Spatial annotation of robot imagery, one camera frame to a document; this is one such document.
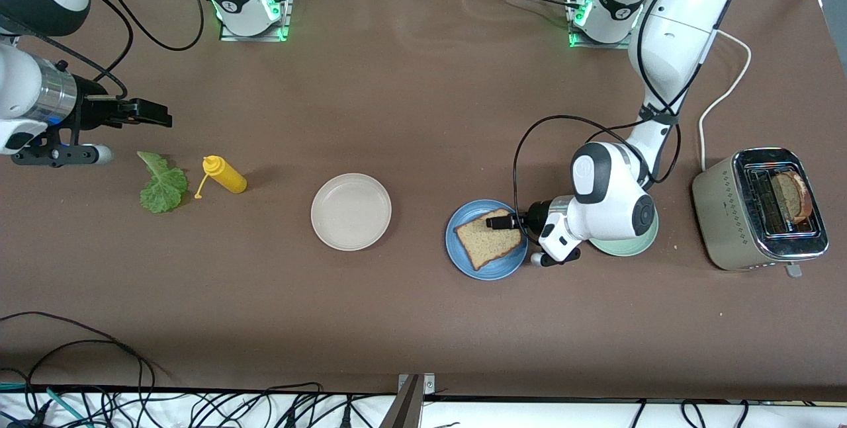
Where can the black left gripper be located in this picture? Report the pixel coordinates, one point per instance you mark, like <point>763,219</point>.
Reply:
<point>533,217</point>

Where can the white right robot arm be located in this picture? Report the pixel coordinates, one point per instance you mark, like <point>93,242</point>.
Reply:
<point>26,84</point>

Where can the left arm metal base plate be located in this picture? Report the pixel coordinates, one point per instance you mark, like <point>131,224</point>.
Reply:
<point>576,41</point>

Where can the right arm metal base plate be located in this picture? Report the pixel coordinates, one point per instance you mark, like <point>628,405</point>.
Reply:
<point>288,14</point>

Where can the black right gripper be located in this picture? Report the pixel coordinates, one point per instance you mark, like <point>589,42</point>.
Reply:
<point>92,111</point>

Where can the green lettuce leaf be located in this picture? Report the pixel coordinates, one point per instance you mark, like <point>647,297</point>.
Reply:
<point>162,190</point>

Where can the yellow squeeze sauce bottle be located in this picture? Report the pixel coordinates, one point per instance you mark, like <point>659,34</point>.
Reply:
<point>228,176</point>

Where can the metal table edge bracket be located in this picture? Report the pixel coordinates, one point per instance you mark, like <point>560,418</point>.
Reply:
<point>410,405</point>

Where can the brown bread slice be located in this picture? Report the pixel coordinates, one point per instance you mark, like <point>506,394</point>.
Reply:
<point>486,243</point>
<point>794,193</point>

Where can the beige and chrome toaster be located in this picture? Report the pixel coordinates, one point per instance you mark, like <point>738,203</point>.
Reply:
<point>721,216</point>

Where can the green round plate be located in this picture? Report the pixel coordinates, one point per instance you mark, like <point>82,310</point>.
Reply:
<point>635,246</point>

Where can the beige round plate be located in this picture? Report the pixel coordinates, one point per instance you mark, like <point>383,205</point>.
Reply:
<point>351,212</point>

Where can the blue round plate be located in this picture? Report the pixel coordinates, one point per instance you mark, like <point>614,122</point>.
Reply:
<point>463,259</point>

